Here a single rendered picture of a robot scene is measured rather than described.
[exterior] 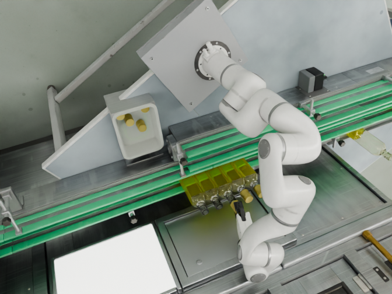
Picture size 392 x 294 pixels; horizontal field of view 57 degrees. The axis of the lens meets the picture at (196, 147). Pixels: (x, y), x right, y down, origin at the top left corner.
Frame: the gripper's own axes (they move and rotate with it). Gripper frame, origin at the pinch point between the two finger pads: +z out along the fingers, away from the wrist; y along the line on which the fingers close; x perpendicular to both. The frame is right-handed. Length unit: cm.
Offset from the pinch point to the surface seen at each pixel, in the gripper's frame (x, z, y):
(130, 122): 35, 29, 27
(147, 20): 24, 96, 43
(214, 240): 10.7, -2.6, -12.5
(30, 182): 96, 52, -14
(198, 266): 18.4, -12.7, -12.4
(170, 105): 19, 40, 25
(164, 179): 26.5, 18.3, 4.4
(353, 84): -65, 49, 15
